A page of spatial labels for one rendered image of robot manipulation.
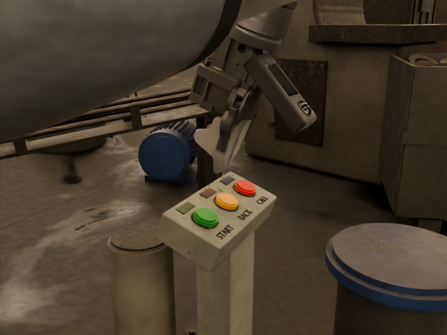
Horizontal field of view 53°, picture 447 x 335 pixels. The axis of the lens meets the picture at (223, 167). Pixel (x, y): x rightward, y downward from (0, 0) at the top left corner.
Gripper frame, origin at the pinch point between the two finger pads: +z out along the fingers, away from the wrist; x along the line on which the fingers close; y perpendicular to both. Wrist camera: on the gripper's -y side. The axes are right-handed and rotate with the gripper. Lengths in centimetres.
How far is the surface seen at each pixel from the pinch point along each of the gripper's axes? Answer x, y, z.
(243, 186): -14.1, 0.0, 8.7
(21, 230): -67, 105, 112
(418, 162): -133, -30, 24
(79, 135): -14.6, 39.7, 17.7
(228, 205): -6.0, -1.1, 9.0
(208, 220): 1.3, -1.1, 8.7
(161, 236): 4.5, 4.2, 13.8
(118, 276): 2.5, 10.9, 28.4
